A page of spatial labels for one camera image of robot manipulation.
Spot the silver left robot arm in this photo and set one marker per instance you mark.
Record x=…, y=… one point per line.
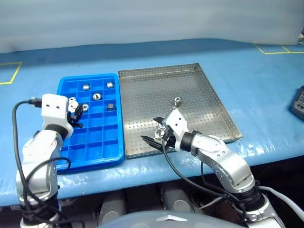
x=38, y=152

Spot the grey robot torso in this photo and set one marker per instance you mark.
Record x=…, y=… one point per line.
x=166, y=219

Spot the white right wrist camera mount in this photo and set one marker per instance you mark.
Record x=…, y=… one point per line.
x=177, y=123

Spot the dark handheld device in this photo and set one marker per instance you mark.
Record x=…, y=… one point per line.
x=298, y=103

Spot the metal nut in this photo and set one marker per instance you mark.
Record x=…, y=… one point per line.
x=177, y=101

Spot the small metal roller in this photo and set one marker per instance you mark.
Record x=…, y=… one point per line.
x=110, y=107
x=72, y=104
x=109, y=84
x=158, y=135
x=86, y=108
x=86, y=87
x=161, y=126
x=97, y=96

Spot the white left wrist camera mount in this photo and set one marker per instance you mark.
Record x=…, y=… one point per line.
x=53, y=111

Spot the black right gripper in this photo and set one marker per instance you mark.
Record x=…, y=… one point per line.
x=169, y=140

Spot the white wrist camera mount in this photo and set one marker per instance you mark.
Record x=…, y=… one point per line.
x=53, y=111
x=177, y=123

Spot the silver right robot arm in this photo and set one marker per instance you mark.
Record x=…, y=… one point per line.
x=221, y=156

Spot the blue plastic compartment tray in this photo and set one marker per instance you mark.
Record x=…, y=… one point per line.
x=95, y=133

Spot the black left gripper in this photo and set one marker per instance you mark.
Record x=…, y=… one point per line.
x=70, y=118

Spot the perforated steel tray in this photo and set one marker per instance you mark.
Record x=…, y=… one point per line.
x=154, y=95

